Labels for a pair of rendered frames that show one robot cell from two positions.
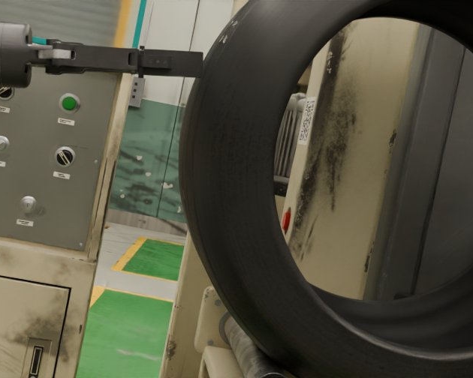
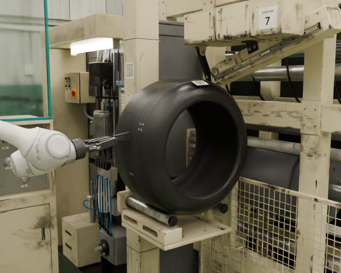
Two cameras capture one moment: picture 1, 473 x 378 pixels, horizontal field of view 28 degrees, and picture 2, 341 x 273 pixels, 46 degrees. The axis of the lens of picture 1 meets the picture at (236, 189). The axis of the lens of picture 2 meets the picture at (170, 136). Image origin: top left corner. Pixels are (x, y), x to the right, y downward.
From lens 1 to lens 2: 0.80 m
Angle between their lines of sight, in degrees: 29
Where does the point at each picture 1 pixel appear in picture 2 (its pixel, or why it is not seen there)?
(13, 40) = (81, 146)
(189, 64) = (126, 136)
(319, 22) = (169, 121)
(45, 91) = not seen: hidden behind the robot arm
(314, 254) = not seen: hidden behind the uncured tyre
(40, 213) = (28, 180)
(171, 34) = not seen: outside the picture
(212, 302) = (122, 196)
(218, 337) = (125, 206)
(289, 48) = (163, 130)
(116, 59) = (111, 143)
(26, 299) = (35, 212)
